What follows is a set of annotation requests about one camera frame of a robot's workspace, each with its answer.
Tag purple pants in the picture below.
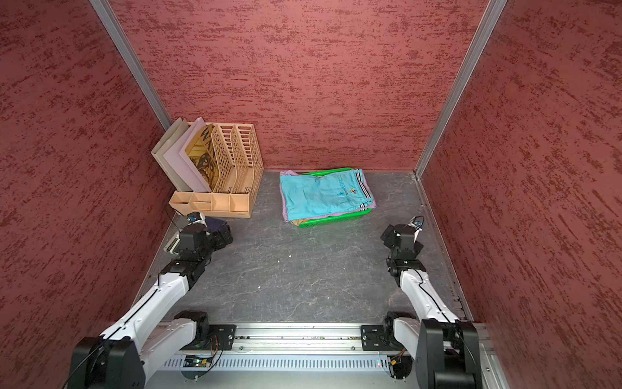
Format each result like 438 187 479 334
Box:
279 169 377 224

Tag green plastic basket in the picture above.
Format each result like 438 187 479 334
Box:
298 168 374 229

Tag aluminium corner post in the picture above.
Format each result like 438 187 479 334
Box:
414 0 507 182
89 0 173 130

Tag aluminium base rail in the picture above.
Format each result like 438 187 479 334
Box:
145 320 501 389

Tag grey folder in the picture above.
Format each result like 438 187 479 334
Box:
150 117 193 193

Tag dark blue notebook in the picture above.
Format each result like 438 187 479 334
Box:
164 216 229 254

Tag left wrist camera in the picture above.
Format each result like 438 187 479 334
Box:
183 212 207 231

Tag brown patterned book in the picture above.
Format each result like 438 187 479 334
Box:
184 123 220 192

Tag teal shorts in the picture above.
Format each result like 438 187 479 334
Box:
279 168 376 223

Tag left aluminium corner post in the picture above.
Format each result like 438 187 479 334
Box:
89 0 173 130

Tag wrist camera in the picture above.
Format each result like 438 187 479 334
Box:
183 212 207 231
408 215 425 242

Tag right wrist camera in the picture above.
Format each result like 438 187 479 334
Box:
408 215 425 242

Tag lilac folder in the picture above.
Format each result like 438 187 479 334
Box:
154 118 207 193

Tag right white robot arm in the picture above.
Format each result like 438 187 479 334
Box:
381 216 483 388

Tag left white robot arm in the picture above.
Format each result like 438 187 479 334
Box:
63 217 233 388

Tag beige plastic file organizer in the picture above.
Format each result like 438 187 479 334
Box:
168 122 264 219

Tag right aluminium corner post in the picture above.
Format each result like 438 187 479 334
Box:
414 0 507 182

